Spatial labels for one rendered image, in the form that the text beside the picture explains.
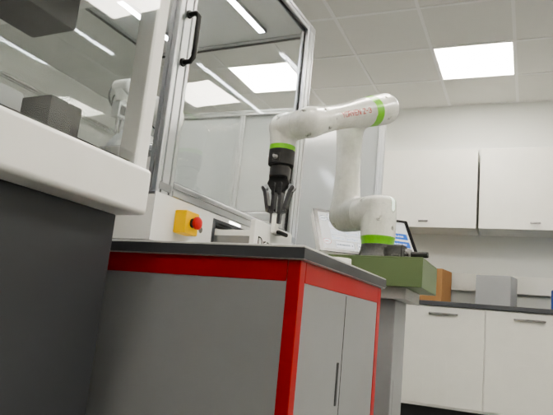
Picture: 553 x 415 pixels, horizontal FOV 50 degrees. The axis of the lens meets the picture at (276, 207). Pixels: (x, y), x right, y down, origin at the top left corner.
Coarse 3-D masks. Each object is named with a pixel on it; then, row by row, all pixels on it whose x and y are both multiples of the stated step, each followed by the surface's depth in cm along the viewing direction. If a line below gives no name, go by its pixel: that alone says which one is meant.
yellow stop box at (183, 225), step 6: (180, 210) 181; (186, 210) 180; (180, 216) 180; (186, 216) 180; (192, 216) 182; (198, 216) 185; (174, 222) 181; (180, 222) 180; (186, 222) 179; (192, 222) 181; (174, 228) 180; (180, 228) 179; (186, 228) 179; (192, 228) 182; (180, 234) 183; (186, 234) 181; (192, 234) 182
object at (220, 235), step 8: (216, 232) 202; (224, 232) 201; (232, 232) 199; (240, 232) 198; (248, 232) 197; (216, 240) 201; (224, 240) 200; (232, 240) 198; (240, 240) 197; (248, 240) 196
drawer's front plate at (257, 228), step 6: (252, 222) 194; (258, 222) 196; (264, 222) 200; (252, 228) 194; (258, 228) 196; (264, 228) 200; (270, 228) 204; (252, 234) 194; (258, 234) 196; (264, 234) 200; (270, 234) 204; (288, 234) 217; (252, 240) 193; (258, 240) 196; (264, 240) 200; (270, 240) 204; (276, 240) 208; (282, 240) 212; (288, 240) 217
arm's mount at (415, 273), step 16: (336, 256) 208; (352, 256) 205; (368, 256) 203; (384, 256) 201; (384, 272) 200; (400, 272) 198; (416, 272) 196; (432, 272) 215; (416, 288) 199; (432, 288) 216
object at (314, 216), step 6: (318, 210) 303; (324, 210) 304; (312, 216) 302; (312, 222) 300; (318, 222) 295; (402, 222) 311; (318, 228) 292; (408, 228) 308; (318, 234) 288; (408, 234) 305; (318, 240) 284; (318, 246) 282; (414, 246) 298; (324, 252) 281; (330, 252) 281; (336, 252) 281; (342, 252) 282; (348, 252) 283; (354, 252) 284
